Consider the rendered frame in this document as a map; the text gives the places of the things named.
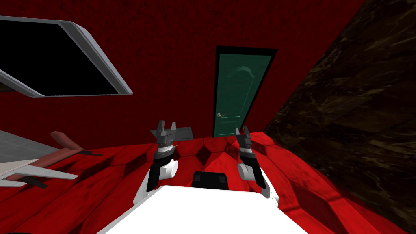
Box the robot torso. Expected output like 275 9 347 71
95 171 309 234

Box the grey framed window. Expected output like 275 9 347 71
0 15 134 98

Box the grey flat panel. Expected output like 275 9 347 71
175 126 195 142

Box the green door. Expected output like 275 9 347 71
212 46 278 139

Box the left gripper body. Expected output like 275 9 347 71
150 128 178 145

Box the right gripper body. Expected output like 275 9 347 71
236 132 253 150

